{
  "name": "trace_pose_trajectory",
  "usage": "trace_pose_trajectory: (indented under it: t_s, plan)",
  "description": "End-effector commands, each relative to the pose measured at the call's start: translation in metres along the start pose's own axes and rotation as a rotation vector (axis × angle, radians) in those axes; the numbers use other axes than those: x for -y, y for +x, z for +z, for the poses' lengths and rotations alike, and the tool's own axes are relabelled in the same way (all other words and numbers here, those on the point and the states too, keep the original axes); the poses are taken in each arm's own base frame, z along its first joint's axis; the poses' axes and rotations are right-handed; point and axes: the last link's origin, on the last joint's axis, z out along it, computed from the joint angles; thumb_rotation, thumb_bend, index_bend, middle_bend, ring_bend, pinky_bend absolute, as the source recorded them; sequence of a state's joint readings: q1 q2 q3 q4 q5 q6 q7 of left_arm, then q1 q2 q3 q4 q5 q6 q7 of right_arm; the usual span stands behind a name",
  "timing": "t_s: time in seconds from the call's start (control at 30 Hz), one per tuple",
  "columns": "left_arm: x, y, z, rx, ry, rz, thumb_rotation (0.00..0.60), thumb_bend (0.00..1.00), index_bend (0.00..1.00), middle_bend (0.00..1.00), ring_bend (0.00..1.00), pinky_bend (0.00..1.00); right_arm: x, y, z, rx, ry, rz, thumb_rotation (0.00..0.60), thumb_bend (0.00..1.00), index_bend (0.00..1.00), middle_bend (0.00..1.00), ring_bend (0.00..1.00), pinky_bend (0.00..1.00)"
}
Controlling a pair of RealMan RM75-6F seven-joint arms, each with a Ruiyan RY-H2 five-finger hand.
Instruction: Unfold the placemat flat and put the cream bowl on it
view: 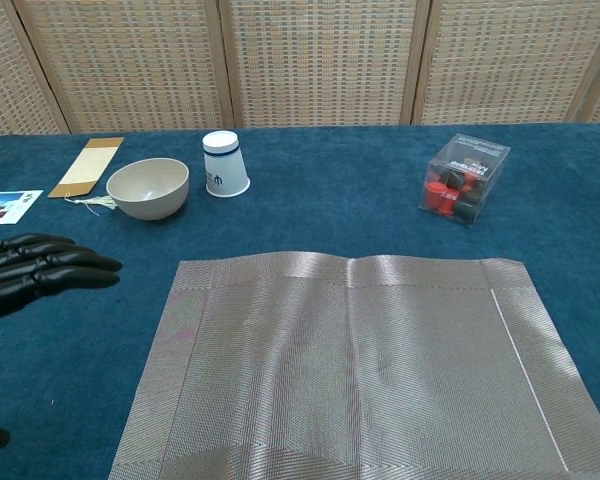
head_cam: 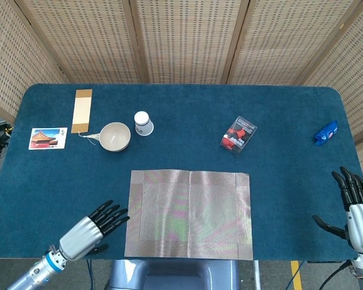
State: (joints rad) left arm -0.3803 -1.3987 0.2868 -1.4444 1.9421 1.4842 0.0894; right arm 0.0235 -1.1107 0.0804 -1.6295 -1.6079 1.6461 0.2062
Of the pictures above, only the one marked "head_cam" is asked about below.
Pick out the white paper cup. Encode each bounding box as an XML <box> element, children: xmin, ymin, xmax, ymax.
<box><xmin>134</xmin><ymin>111</ymin><xmax>155</xmax><ymax>137</ymax></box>

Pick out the palace photo postcard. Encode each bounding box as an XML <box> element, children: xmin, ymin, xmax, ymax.
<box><xmin>28</xmin><ymin>127</ymin><xmax>68</xmax><ymax>150</ymax></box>

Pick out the blue snack packet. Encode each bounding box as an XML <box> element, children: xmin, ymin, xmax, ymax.
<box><xmin>313</xmin><ymin>120</ymin><xmax>339</xmax><ymax>147</ymax></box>

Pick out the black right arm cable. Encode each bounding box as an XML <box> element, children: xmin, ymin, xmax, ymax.
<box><xmin>319</xmin><ymin>261</ymin><xmax>355</xmax><ymax>290</ymax></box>

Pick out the beige gold bookmark with tassel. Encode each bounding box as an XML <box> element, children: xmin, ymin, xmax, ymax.
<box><xmin>70</xmin><ymin>89</ymin><xmax>102</xmax><ymax>146</ymax></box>

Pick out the beige bowl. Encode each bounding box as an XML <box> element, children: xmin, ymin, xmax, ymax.
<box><xmin>99</xmin><ymin>121</ymin><xmax>131</xmax><ymax>152</ymax></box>

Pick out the woven bamboo folding screen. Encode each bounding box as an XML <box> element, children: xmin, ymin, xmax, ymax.
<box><xmin>0</xmin><ymin>0</ymin><xmax>363</xmax><ymax>194</ymax></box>

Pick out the white table leg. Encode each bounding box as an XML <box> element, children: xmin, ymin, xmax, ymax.
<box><xmin>253</xmin><ymin>260</ymin><xmax>261</xmax><ymax>290</ymax></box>

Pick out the clear box of red-black parts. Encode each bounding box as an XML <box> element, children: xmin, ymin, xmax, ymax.
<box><xmin>219</xmin><ymin>115</ymin><xmax>258</xmax><ymax>156</ymax></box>

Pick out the teal plush table cover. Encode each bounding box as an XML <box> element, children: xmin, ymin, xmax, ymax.
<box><xmin>0</xmin><ymin>83</ymin><xmax>363</xmax><ymax>261</ymax></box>

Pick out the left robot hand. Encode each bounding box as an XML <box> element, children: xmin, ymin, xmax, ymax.
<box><xmin>59</xmin><ymin>199</ymin><xmax>131</xmax><ymax>262</ymax></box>

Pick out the blue-grey robot torso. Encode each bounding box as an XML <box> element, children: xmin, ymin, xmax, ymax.
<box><xmin>108</xmin><ymin>259</ymin><xmax>240</xmax><ymax>290</ymax></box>

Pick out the grey woven placemat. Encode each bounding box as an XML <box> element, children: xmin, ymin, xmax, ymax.
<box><xmin>123</xmin><ymin>169</ymin><xmax>254</xmax><ymax>260</ymax></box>

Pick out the blue cable under table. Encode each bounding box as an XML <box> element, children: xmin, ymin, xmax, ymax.
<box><xmin>86</xmin><ymin>259</ymin><xmax>95</xmax><ymax>290</ymax></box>

